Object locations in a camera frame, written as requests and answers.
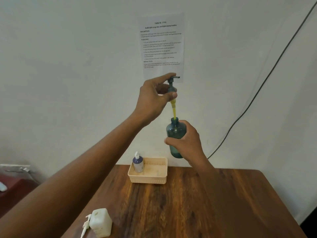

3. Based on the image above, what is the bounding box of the person's right hand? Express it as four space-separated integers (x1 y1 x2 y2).
164 120 210 169

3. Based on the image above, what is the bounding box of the person's left hand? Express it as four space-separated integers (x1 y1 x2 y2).
132 72 178 128

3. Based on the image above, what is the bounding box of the dark teal transparent bottle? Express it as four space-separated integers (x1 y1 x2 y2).
166 117 187 159

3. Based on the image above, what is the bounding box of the dark pump head yellow tube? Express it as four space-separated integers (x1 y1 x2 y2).
167 76 181 120

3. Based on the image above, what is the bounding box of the blue and white bottle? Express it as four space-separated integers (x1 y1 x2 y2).
132 156 145 173

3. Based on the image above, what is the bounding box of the large white soap bottle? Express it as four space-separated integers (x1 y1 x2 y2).
89 208 113 238

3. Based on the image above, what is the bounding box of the white pump head long tube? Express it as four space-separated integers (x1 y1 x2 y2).
80 214 92 238

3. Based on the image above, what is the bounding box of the person's right forearm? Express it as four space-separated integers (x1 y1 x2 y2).
193 161 251 238

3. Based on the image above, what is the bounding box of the person's left forearm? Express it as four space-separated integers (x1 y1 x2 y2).
0 114 144 238

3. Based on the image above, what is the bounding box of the beige plastic basket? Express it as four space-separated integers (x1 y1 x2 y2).
127 157 168 185

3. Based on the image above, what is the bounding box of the printed paper sheet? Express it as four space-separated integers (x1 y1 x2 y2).
138 12 185 83

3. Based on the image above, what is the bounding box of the maroon sofa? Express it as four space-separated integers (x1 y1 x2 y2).
0 174 39 218

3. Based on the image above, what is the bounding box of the black wall cable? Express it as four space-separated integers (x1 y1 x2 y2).
207 0 317 159

